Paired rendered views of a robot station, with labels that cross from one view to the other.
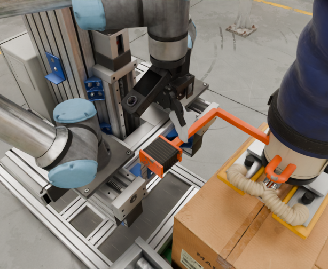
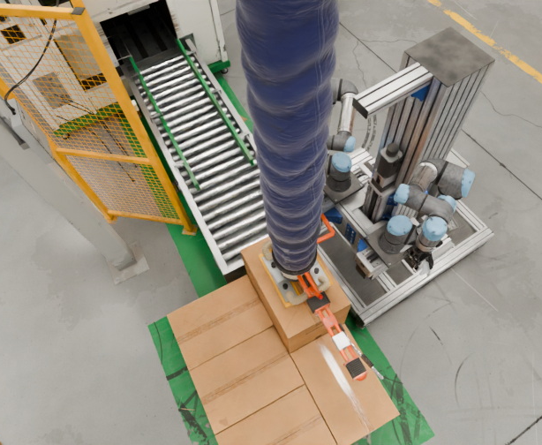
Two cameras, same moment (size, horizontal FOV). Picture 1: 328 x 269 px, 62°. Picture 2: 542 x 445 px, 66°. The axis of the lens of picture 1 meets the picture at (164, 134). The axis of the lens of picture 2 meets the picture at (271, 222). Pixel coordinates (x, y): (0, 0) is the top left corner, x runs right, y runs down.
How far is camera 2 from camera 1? 2.03 m
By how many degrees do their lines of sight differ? 60
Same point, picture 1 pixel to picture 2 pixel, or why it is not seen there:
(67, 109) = (341, 157)
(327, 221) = (267, 293)
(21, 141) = not seen: hidden behind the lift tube
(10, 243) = not seen: hidden behind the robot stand
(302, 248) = (260, 271)
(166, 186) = (372, 286)
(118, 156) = (334, 195)
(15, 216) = not seen: hidden behind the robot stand
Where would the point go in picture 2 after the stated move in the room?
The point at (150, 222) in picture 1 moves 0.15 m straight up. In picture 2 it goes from (342, 264) to (343, 257)
